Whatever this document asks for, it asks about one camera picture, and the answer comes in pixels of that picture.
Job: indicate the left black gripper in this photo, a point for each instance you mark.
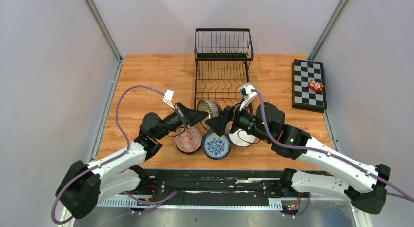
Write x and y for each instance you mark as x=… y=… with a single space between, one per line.
x=188 y=117

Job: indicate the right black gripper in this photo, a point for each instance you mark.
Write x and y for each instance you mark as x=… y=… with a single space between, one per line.
x=218 y=124

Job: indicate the black cream patterned bowl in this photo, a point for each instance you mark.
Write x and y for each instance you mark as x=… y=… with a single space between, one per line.
x=212 y=108

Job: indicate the blue floral bowl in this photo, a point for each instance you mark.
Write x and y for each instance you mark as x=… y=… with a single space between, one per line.
x=214 y=146

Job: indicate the black wire dish rack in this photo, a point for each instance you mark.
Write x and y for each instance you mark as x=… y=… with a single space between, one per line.
x=222 y=62

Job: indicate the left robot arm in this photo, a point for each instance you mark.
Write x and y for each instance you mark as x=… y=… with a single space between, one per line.
x=110 y=164

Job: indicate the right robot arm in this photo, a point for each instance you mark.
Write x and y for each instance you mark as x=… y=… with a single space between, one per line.
x=360 y=184

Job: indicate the white orange bowl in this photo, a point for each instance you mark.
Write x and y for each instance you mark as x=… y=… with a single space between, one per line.
x=241 y=139

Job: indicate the red patterned bowl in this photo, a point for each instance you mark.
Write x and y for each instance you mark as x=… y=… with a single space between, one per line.
x=188 y=140

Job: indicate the black white checkerboard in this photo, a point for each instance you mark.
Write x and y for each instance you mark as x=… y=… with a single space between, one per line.
x=303 y=98

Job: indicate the small red toy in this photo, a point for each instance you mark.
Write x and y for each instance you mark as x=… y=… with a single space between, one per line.
x=315 y=86

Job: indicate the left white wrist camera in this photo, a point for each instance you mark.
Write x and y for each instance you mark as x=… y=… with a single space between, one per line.
x=167 y=98

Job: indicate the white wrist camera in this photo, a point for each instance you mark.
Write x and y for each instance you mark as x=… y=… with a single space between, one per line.
x=248 y=95
x=167 y=98

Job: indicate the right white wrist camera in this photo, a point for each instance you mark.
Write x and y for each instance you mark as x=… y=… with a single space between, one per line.
x=248 y=95

